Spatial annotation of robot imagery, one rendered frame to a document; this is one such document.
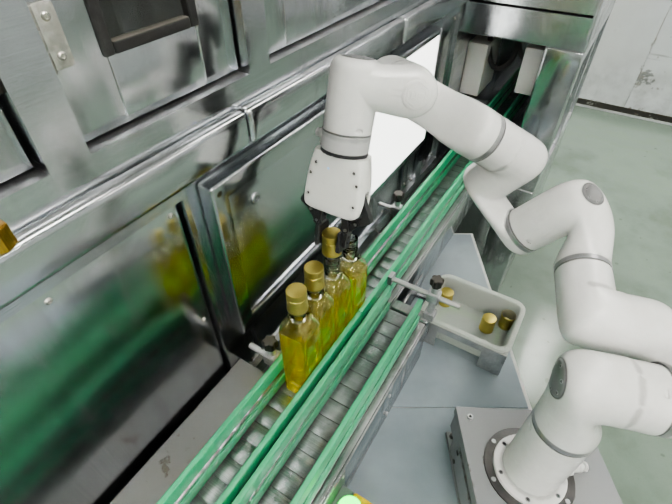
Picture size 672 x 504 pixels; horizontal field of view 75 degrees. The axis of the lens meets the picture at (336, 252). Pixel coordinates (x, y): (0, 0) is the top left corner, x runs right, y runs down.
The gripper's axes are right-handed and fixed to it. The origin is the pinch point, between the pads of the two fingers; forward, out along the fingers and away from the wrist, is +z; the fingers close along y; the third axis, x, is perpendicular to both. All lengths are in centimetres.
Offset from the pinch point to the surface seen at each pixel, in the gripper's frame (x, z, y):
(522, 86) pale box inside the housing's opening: 110, -18, 8
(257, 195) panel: -5.2, -5.2, -12.3
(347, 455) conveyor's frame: -11.0, 34.7, 14.8
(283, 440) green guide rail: -19.3, 28.2, 6.2
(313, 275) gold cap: -6.4, 4.6, 0.8
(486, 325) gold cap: 38, 30, 27
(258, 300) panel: -3.1, 17.9, -12.5
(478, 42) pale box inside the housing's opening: 111, -29, -10
